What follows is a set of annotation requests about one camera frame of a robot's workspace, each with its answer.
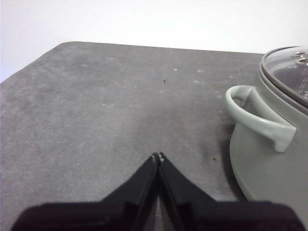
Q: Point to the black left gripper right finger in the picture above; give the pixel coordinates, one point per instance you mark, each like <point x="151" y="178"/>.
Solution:
<point x="204" y="214"/>

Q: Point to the pale green electric steamer pot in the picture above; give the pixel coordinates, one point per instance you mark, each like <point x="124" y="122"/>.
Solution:
<point x="264" y="168"/>

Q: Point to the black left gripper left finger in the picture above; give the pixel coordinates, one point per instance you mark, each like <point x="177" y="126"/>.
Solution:
<point x="115" y="211"/>

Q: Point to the glass lid with green knob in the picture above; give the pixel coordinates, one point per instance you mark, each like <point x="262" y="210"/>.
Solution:
<point x="284" y="69"/>

